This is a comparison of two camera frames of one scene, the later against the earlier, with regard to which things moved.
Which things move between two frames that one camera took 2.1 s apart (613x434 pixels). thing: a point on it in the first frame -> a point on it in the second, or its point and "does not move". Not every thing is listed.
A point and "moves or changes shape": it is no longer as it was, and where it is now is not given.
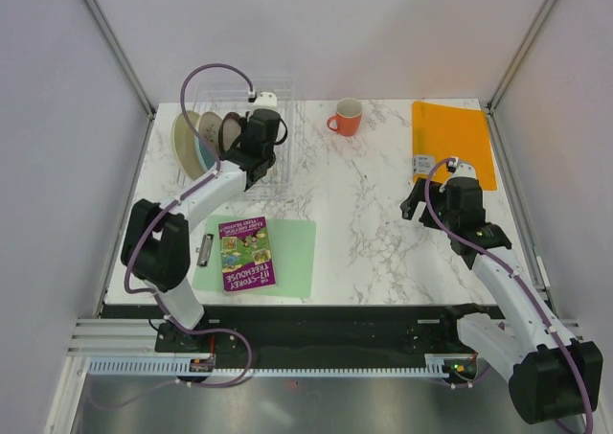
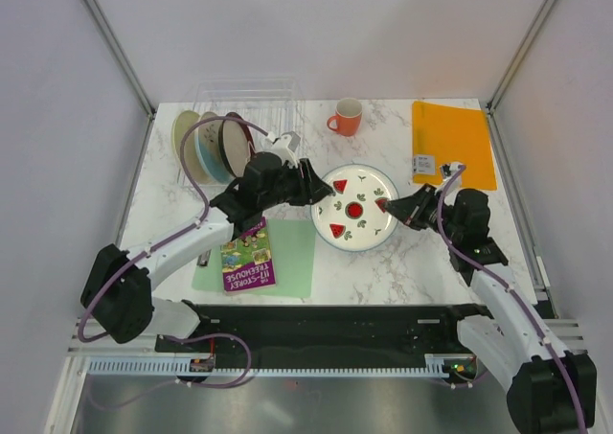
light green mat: x=293 y=248 does not move
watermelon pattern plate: x=271 y=175 moves or changes shape
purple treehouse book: x=245 y=254 does not move
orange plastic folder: x=453 y=133 does not move
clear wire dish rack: x=283 y=178 does not move
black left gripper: x=244 y=129 -> x=306 y=194
